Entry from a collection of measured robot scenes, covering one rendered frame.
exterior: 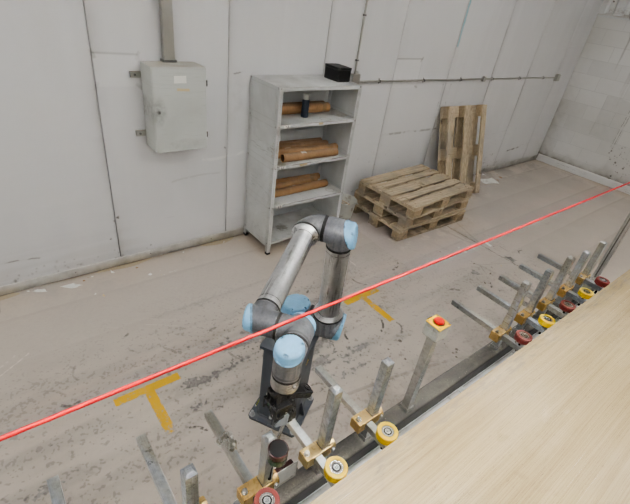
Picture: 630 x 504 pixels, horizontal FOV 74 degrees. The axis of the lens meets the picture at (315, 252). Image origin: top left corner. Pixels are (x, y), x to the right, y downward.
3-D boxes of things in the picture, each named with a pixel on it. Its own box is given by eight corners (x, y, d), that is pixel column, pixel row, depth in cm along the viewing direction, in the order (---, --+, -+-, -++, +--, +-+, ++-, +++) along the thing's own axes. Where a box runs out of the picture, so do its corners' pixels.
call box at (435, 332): (420, 334, 166) (426, 319, 162) (431, 328, 170) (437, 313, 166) (434, 345, 162) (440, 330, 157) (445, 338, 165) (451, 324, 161)
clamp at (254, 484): (236, 496, 137) (236, 487, 134) (271, 473, 144) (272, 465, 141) (244, 511, 133) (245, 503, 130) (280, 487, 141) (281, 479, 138)
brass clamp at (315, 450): (296, 457, 152) (298, 449, 149) (325, 439, 159) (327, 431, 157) (306, 471, 148) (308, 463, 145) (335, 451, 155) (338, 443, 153)
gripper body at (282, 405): (261, 407, 136) (264, 382, 130) (283, 396, 141) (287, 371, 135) (274, 425, 131) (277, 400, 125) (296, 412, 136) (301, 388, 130)
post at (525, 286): (488, 349, 233) (522, 280, 207) (492, 346, 235) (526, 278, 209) (494, 353, 230) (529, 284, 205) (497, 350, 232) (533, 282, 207)
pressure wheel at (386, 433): (371, 456, 157) (378, 438, 151) (370, 437, 164) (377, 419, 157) (392, 459, 157) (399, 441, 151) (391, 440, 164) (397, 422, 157)
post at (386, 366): (357, 438, 176) (381, 358, 150) (363, 434, 178) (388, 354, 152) (363, 444, 174) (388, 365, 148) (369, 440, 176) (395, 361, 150)
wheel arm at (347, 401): (313, 373, 184) (315, 366, 182) (319, 370, 186) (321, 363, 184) (383, 451, 157) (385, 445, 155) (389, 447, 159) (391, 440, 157)
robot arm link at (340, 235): (314, 317, 230) (328, 206, 180) (345, 326, 227) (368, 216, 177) (306, 339, 219) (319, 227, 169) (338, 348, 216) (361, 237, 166)
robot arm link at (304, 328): (286, 304, 137) (273, 329, 127) (320, 314, 136) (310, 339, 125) (284, 326, 142) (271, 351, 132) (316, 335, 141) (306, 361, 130)
